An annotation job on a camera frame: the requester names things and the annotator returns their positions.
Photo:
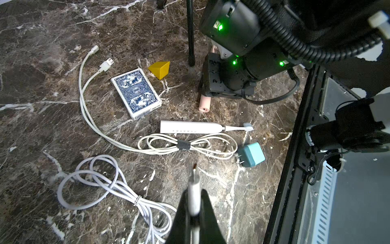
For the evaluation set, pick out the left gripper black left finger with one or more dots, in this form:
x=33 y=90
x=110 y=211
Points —
x=180 y=232

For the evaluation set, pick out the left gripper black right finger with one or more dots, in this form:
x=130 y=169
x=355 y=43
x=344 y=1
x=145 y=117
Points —
x=210 y=232

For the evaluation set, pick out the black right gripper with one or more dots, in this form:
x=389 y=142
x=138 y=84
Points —
x=237 y=77

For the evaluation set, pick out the pink electric toothbrush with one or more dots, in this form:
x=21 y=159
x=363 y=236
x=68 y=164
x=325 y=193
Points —
x=205 y=102

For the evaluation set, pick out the teal wall charger cube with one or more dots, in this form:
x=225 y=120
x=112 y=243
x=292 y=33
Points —
x=251 y=155

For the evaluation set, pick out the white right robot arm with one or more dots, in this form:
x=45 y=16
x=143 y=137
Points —
x=258 y=39

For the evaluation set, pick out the white electric toothbrush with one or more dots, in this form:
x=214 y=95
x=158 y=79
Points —
x=178 y=127

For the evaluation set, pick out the black music stand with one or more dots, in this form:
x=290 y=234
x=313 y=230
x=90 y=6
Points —
x=161 y=4

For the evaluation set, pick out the yellow block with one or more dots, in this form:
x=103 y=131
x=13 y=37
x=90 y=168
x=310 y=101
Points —
x=160 y=69

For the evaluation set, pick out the blue playing card box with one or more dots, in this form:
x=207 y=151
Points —
x=137 y=93

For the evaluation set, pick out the black front rail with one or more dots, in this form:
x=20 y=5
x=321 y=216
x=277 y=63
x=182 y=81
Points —
x=335 y=184

